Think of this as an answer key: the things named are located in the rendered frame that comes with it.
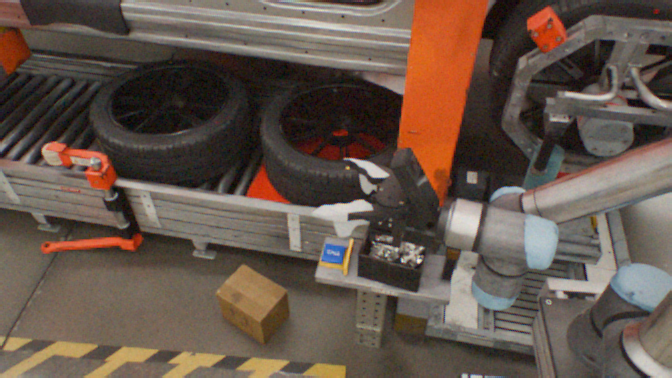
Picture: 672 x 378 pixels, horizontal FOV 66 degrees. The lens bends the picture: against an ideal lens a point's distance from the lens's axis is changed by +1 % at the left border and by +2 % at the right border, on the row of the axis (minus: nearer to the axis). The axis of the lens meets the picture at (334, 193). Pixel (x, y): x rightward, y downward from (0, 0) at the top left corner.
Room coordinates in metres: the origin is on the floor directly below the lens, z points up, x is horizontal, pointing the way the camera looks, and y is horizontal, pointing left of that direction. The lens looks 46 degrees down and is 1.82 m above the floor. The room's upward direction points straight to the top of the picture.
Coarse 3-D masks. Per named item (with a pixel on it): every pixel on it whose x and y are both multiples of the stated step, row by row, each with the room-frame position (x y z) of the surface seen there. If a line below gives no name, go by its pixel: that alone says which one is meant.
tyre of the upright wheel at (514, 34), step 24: (528, 0) 1.60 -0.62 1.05; (552, 0) 1.49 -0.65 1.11; (576, 0) 1.42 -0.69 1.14; (600, 0) 1.40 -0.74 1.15; (624, 0) 1.38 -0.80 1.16; (648, 0) 1.37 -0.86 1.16; (504, 24) 1.62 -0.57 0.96; (576, 24) 1.40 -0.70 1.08; (504, 48) 1.47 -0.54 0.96; (528, 48) 1.43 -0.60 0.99; (504, 72) 1.44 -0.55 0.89; (504, 96) 1.43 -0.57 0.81
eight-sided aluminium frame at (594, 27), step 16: (592, 16) 1.37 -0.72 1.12; (608, 16) 1.36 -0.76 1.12; (576, 32) 1.34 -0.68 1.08; (592, 32) 1.31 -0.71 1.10; (608, 32) 1.35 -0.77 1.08; (624, 32) 1.30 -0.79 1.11; (640, 32) 1.29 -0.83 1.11; (656, 32) 1.28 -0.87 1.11; (560, 48) 1.33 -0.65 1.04; (576, 48) 1.32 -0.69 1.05; (528, 64) 1.34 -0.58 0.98; (544, 64) 1.34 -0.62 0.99; (512, 80) 1.40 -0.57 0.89; (528, 80) 1.34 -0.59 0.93; (512, 96) 1.35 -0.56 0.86; (512, 112) 1.35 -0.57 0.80; (512, 128) 1.34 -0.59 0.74; (528, 144) 1.33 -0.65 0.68; (640, 144) 1.30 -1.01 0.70; (576, 160) 1.33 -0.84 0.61; (592, 160) 1.32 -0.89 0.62
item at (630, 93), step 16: (560, 64) 1.42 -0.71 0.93; (576, 64) 1.42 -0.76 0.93; (592, 64) 1.43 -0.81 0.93; (656, 64) 1.37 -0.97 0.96; (544, 80) 1.45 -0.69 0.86; (576, 80) 1.41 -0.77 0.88; (624, 80) 1.38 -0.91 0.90; (656, 80) 1.52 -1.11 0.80; (528, 96) 1.62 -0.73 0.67; (528, 112) 1.44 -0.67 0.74; (528, 128) 1.42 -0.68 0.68; (544, 128) 1.48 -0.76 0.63; (576, 128) 1.50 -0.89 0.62; (640, 128) 1.36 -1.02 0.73; (656, 128) 1.33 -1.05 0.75; (560, 144) 1.41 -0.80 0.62; (576, 144) 1.41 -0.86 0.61
